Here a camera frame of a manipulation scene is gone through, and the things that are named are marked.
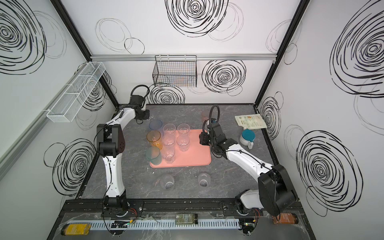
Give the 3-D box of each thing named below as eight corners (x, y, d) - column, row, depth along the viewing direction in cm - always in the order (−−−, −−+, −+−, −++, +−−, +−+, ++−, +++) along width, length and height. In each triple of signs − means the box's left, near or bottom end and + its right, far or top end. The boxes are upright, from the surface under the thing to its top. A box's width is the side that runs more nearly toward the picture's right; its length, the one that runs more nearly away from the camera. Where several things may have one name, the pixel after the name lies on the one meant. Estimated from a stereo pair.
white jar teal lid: (237, 145, 99) (240, 139, 93) (242, 129, 108) (244, 122, 102) (250, 149, 97) (254, 143, 91) (253, 132, 106) (257, 126, 100)
